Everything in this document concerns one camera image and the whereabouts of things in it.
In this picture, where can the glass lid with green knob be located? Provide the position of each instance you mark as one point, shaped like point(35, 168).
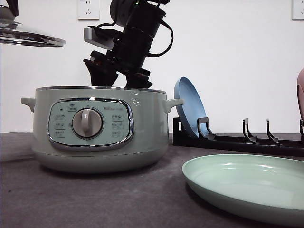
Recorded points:
point(10, 34)

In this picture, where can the black plate rack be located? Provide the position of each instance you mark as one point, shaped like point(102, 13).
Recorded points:
point(249, 142)

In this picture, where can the pink plate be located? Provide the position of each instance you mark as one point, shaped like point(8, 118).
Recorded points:
point(300, 92)

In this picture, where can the blue plate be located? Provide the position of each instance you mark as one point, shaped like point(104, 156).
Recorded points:
point(192, 109)

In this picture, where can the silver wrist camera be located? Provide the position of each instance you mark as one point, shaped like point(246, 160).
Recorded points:
point(91, 38)

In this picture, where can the green plate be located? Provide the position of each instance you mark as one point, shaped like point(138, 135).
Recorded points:
point(270, 185)

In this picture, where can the white wall socket left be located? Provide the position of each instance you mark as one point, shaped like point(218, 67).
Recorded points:
point(88, 11)

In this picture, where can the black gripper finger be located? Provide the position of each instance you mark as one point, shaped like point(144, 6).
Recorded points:
point(14, 6)

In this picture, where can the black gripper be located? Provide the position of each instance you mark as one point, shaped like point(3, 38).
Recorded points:
point(127, 53)

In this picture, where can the green electric steamer pot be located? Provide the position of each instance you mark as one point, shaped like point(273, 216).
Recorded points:
point(100, 129)

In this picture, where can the white wall socket right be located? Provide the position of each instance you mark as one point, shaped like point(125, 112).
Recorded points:
point(297, 10)

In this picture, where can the white wall socket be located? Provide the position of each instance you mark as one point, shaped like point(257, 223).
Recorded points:
point(88, 11)
point(297, 10)

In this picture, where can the black camera cable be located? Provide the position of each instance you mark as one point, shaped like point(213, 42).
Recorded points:
point(148, 55)

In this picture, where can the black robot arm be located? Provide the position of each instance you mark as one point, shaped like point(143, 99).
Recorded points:
point(140, 21)

